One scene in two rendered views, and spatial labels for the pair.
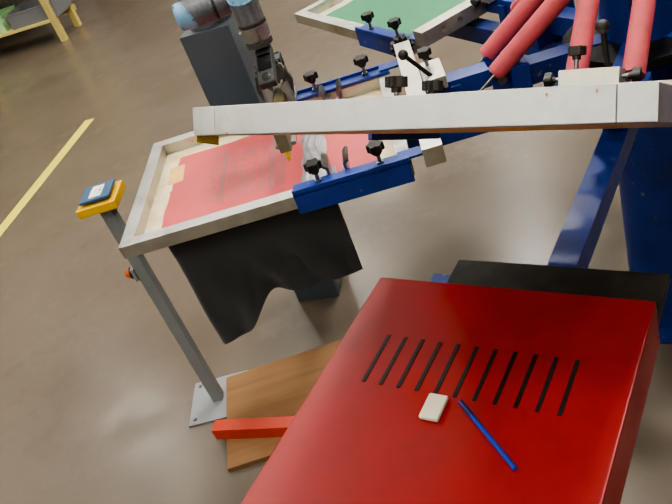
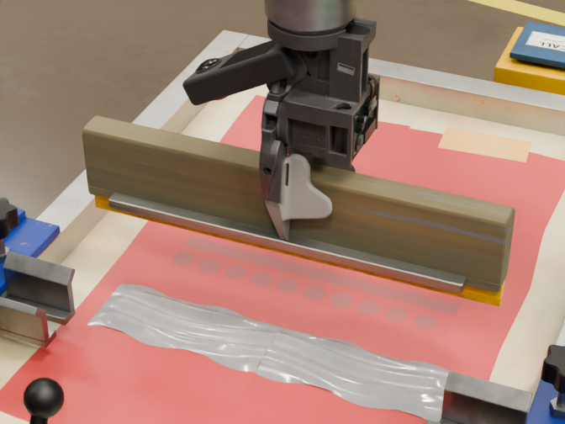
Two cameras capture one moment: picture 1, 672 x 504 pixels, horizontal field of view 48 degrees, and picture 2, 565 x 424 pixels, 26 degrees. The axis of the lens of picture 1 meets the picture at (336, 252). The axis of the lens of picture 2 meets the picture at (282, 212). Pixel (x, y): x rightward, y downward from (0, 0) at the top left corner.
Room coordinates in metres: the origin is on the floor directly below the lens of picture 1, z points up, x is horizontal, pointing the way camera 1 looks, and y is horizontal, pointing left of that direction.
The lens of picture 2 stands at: (2.14, -0.91, 1.74)
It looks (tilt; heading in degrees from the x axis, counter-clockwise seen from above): 35 degrees down; 102
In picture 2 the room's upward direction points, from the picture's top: straight up
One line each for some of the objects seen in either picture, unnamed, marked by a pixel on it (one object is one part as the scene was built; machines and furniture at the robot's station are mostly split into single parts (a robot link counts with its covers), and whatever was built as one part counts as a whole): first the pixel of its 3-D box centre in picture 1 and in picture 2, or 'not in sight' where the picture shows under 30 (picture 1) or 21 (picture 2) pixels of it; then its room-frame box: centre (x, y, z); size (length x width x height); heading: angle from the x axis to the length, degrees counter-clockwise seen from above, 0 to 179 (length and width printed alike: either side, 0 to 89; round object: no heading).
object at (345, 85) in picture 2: (266, 59); (318, 83); (1.98, -0.02, 1.23); 0.09 x 0.08 x 0.12; 170
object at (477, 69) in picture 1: (456, 83); not in sight; (1.87, -0.47, 1.02); 0.17 x 0.06 x 0.05; 80
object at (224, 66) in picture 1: (272, 168); not in sight; (2.62, 0.11, 0.60); 0.18 x 0.18 x 1.20; 69
